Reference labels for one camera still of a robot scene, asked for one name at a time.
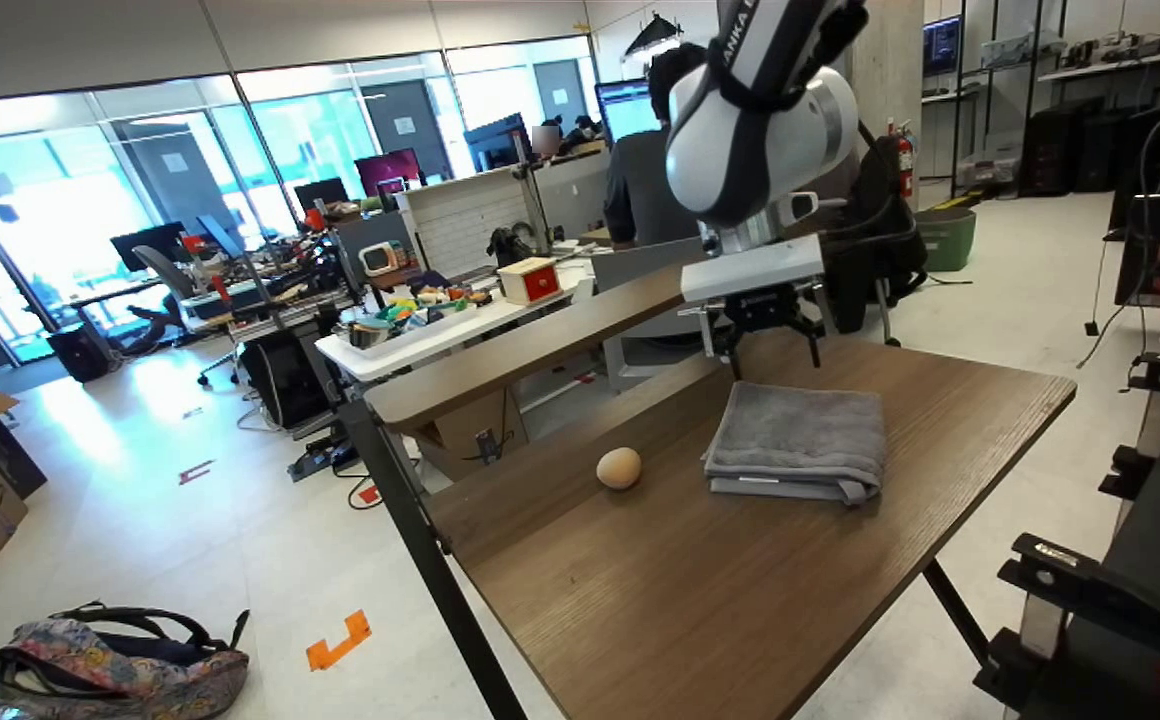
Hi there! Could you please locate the white table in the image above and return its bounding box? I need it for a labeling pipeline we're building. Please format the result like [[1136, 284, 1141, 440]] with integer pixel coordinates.
[[314, 278, 579, 393]]

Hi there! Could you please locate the black jacket on chair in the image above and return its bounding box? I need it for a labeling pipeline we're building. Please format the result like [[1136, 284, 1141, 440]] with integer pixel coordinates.
[[816, 125, 930, 336]]

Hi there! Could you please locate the purple screen monitor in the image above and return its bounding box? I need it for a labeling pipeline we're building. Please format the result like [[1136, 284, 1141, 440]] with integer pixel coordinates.
[[352, 148, 433, 202]]

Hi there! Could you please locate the colourful toy pile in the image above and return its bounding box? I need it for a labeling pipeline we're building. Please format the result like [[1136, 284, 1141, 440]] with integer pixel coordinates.
[[342, 274, 505, 353]]

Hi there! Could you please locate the tan round plush toy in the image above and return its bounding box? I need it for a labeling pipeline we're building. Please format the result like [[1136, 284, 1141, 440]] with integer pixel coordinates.
[[587, 440, 648, 497]]

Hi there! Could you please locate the blue screen monitor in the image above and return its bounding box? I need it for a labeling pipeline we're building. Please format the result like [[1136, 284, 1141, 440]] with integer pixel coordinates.
[[597, 74, 671, 148]]

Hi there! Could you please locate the cardboard box with logo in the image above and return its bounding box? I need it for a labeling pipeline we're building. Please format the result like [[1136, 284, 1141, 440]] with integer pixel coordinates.
[[411, 379, 533, 478]]

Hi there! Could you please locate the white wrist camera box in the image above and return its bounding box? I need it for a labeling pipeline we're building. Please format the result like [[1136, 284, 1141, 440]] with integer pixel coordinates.
[[675, 230, 832, 309]]

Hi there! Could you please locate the colourful patterned backpack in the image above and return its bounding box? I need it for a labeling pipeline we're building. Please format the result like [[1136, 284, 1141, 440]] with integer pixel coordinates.
[[0, 599, 254, 720]]

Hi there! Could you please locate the metal shelving unit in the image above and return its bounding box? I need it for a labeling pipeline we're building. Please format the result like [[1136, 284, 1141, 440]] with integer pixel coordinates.
[[917, 0, 1160, 202]]

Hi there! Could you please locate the distant seated person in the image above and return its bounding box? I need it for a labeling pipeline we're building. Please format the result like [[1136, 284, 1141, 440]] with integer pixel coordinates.
[[537, 115, 579, 164]]

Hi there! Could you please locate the green bin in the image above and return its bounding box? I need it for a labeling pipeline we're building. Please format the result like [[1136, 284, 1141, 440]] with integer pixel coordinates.
[[917, 202, 980, 274]]

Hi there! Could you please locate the red box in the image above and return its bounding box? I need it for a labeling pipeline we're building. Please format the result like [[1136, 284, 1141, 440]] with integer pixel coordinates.
[[497, 253, 562, 309]]

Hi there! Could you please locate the grey towel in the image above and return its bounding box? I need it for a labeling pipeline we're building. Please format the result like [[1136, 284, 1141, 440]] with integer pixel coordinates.
[[698, 374, 892, 512]]

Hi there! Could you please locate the grey cubicle partition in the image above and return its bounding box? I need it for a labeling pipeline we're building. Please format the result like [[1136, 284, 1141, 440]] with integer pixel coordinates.
[[397, 164, 545, 284]]

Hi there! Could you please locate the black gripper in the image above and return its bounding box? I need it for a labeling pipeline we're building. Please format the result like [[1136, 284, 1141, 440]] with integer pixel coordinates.
[[709, 278, 832, 382]]

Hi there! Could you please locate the grey office chair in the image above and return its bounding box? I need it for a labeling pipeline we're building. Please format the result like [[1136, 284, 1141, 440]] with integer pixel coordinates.
[[587, 234, 730, 374]]

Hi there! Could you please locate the dark computer monitor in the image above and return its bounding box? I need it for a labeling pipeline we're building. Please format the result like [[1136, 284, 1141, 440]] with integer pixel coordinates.
[[293, 174, 354, 214], [461, 110, 539, 174], [112, 220, 192, 274]]

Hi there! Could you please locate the seated person grey shirt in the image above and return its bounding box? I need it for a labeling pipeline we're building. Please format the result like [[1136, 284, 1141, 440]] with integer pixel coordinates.
[[601, 38, 730, 253]]

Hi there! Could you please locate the red fire extinguisher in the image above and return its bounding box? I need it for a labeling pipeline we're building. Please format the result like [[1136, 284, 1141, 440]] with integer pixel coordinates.
[[887, 120, 923, 202]]

